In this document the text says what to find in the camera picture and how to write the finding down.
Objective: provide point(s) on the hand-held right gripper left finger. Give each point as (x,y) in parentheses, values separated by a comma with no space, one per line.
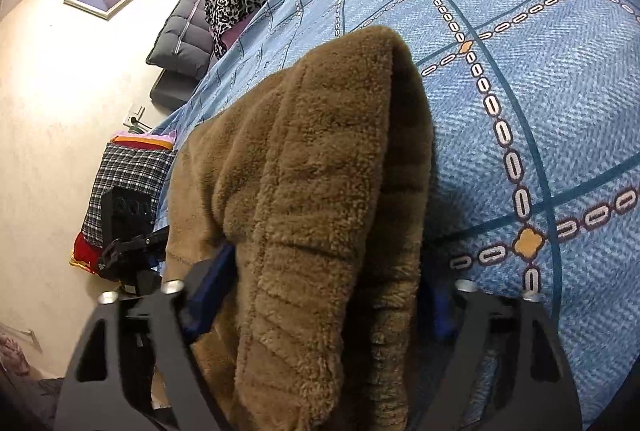
(210,283)

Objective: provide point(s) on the pink floral cloth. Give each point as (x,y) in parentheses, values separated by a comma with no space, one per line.
(12,353)

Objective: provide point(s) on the black white plaid pillow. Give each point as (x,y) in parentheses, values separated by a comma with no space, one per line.
(125,166)

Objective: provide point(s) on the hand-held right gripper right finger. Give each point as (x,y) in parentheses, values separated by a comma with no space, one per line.
(442,316)

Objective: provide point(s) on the brown fleece pants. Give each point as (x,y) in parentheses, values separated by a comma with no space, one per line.
(310,186)

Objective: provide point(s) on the wall socket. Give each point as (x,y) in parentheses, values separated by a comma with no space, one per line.
(137,116)

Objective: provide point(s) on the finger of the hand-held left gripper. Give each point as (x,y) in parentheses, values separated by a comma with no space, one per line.
(132,246)
(142,278)

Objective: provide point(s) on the grey puffer jacket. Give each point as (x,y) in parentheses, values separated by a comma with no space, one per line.
(180,36)

